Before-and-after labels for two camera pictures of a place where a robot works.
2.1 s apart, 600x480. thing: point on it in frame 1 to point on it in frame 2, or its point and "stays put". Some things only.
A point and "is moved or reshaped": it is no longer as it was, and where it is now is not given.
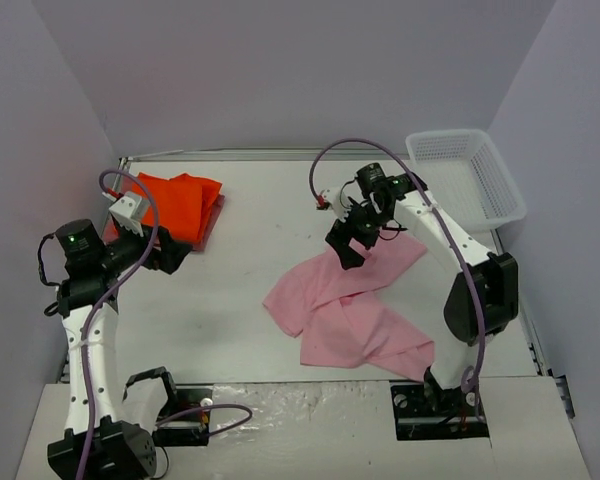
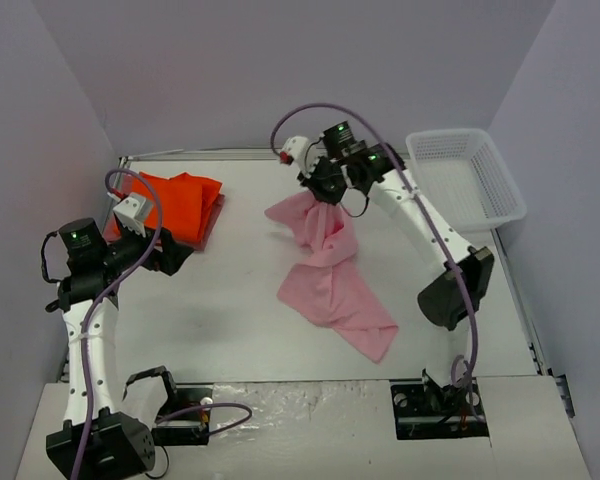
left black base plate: [191, 431] stays put
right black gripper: [349, 232] to [325, 183]
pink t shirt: [341, 321] is moved or reshaped
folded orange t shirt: [184, 203] stays put
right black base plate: [423, 410] stays put
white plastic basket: [462, 172] stays put
